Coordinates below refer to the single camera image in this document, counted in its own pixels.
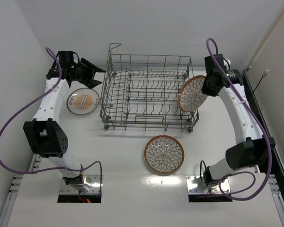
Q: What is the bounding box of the orange sunburst glass plate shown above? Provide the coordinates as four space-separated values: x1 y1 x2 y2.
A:
66 88 100 115

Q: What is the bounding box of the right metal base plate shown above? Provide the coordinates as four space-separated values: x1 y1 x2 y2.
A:
186 175 231 196

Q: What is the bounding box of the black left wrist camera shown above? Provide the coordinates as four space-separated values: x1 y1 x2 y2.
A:
58 51 80 68

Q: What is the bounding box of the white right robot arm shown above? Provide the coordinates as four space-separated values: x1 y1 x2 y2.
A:
202 54 275 185

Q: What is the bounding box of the black cable with grey plug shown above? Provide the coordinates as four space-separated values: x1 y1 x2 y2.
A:
252 69 270 95

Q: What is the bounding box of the grey wire dish rack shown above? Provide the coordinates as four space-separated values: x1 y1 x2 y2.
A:
99 43 199 132

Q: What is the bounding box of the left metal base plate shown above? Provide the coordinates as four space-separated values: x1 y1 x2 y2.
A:
59 175 103 195

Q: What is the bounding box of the metal base plate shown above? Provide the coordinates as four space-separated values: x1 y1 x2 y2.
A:
59 175 103 195
186 175 231 196

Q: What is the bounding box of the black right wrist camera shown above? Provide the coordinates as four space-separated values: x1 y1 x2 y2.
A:
226 70 242 84

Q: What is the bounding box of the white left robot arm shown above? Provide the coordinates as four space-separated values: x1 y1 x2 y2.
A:
23 57 105 192

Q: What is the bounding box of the floral plate orange rim front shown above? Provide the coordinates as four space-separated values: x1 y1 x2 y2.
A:
143 135 185 175

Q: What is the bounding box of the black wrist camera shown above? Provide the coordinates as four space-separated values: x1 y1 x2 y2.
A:
226 70 242 84
58 51 80 68

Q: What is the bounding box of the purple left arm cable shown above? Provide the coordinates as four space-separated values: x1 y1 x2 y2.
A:
0 47 103 195

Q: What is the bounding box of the floral plate orange rim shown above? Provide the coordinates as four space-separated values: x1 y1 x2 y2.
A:
177 75 207 113
143 135 185 175

